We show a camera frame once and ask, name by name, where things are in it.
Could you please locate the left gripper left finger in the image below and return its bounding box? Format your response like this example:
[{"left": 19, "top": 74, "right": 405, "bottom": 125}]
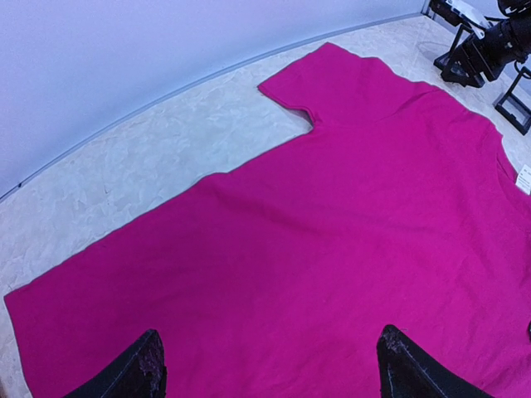
[{"left": 66, "top": 329, "right": 168, "bottom": 398}]

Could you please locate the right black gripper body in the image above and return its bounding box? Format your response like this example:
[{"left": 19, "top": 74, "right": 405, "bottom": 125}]
[{"left": 460, "top": 25, "right": 504, "bottom": 83}]

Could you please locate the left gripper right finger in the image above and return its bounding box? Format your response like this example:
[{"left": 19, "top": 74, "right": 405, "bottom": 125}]
[{"left": 377, "top": 325, "right": 489, "bottom": 398}]

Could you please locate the black brooch display box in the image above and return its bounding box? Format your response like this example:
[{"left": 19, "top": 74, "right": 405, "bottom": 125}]
[{"left": 433, "top": 25, "right": 485, "bottom": 88}]

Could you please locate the magenta t-shirt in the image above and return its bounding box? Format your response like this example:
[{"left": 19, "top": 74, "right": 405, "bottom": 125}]
[{"left": 5, "top": 43, "right": 530, "bottom": 397}]

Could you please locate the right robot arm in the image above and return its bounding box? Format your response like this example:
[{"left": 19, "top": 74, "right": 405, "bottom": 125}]
[{"left": 461, "top": 1, "right": 530, "bottom": 82}]

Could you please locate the white garment neck label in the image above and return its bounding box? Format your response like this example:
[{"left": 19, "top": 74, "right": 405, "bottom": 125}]
[{"left": 515, "top": 165, "right": 531, "bottom": 196}]

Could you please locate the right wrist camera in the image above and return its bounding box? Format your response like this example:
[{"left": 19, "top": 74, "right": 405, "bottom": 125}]
[{"left": 428, "top": 0, "right": 493, "bottom": 37}]

